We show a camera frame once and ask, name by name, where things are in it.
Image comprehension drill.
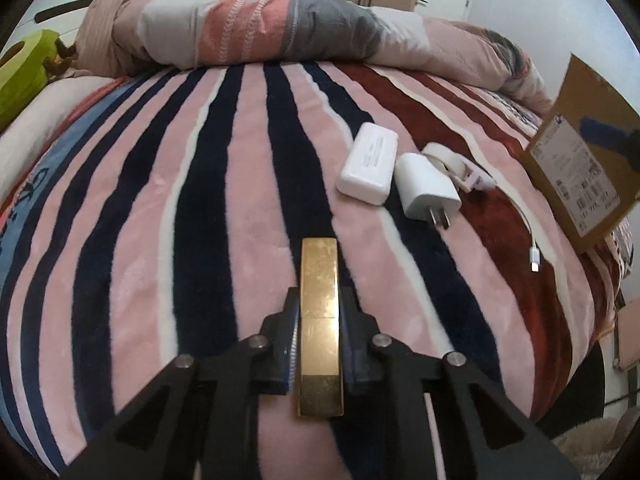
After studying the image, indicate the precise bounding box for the white charging cable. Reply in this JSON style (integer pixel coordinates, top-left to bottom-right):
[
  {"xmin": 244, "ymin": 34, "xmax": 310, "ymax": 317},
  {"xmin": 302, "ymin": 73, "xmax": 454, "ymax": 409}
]
[{"xmin": 422, "ymin": 142, "xmax": 542, "ymax": 273}]

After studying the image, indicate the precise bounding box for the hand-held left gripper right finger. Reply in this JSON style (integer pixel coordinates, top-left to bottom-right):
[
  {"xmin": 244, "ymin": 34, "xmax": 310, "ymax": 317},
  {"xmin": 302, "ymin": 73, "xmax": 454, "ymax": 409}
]
[{"xmin": 338, "ymin": 287, "xmax": 587, "ymax": 480}]

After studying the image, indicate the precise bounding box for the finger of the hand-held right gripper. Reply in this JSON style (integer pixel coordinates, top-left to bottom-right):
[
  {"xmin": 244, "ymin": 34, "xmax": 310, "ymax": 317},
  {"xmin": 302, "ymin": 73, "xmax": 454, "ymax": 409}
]
[{"xmin": 580, "ymin": 118, "xmax": 640, "ymax": 161}]

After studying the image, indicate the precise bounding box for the green plush toy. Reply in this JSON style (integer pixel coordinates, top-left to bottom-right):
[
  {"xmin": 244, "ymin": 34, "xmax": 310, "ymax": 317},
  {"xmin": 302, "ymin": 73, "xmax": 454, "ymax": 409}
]
[{"xmin": 0, "ymin": 29, "xmax": 62, "ymax": 133}]

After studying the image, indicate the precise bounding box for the pink grey patchwork quilt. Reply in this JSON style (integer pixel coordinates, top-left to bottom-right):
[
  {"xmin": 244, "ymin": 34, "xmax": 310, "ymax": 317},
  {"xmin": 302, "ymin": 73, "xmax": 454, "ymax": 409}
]
[{"xmin": 75, "ymin": 0, "xmax": 556, "ymax": 116}]

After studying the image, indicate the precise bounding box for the gold rectangular bar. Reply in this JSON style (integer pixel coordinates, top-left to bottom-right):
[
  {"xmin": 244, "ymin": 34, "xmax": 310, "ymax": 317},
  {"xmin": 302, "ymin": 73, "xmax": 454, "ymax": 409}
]
[{"xmin": 293, "ymin": 238, "xmax": 345, "ymax": 418}]

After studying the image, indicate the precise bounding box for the striped fleece blanket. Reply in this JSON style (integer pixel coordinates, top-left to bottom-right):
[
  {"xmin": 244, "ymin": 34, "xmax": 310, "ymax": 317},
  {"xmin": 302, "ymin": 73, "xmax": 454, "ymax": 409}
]
[{"xmin": 0, "ymin": 60, "xmax": 623, "ymax": 480}]

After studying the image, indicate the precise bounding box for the brown cardboard box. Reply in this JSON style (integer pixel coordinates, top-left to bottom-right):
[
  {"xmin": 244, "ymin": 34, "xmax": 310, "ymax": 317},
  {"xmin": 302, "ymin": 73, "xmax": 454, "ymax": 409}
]
[{"xmin": 518, "ymin": 52, "xmax": 640, "ymax": 254}]

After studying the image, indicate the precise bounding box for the white power bank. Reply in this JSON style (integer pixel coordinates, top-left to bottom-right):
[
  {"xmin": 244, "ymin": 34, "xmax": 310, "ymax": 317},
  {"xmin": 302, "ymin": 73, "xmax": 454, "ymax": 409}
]
[{"xmin": 335, "ymin": 121, "xmax": 399, "ymax": 206}]

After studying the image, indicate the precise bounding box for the white wall charger plug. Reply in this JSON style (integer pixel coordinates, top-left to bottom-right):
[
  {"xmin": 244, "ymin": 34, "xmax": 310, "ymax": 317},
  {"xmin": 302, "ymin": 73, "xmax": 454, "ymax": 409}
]
[{"xmin": 394, "ymin": 153, "xmax": 462, "ymax": 231}]

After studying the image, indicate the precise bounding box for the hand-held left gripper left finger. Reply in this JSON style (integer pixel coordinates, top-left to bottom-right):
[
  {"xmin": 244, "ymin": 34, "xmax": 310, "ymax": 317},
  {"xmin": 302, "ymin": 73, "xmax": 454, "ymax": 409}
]
[{"xmin": 56, "ymin": 287, "xmax": 301, "ymax": 480}]

